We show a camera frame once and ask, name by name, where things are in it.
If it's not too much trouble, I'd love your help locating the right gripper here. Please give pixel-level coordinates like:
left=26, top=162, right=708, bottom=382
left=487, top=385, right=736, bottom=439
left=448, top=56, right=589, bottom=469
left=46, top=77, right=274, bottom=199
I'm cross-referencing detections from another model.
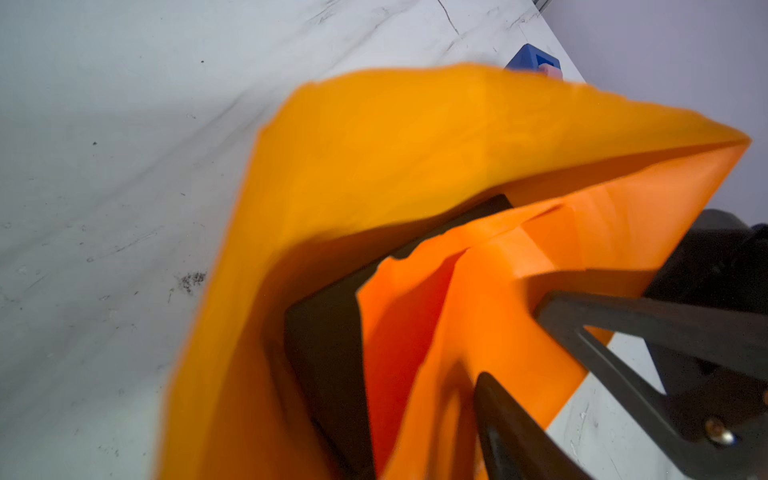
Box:
left=534, top=210, right=767, bottom=479

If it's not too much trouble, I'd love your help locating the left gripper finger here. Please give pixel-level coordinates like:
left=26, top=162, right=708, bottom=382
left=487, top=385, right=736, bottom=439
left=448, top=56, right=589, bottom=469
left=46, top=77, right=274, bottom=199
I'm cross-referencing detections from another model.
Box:
left=473, top=372, right=591, bottom=480

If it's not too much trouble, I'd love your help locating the dark navy gift box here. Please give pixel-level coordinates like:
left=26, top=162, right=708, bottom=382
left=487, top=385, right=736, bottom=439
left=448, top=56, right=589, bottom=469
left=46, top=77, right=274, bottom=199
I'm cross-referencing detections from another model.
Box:
left=284, top=195, right=512, bottom=479

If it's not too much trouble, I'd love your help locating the blue tape dispenser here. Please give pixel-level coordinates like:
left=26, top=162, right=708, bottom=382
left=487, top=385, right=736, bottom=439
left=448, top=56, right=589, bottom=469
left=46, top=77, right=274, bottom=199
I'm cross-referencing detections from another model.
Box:
left=505, top=43, right=563, bottom=80

